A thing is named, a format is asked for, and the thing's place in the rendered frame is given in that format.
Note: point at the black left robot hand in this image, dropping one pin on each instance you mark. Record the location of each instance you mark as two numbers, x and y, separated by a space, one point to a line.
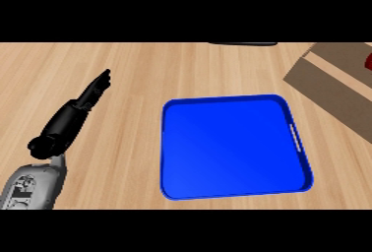
68 121

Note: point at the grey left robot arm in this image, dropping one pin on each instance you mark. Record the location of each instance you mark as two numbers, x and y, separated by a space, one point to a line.
30 185

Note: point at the blue plastic tray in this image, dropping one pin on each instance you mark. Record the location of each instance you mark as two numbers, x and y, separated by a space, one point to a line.
232 144

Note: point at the brown cardboard box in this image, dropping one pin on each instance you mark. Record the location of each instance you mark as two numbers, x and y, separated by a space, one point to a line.
334 85

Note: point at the red cupcake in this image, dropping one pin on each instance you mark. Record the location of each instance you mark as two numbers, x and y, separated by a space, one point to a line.
368 62

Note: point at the flat black object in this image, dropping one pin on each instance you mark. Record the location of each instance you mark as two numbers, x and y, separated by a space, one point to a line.
242 43

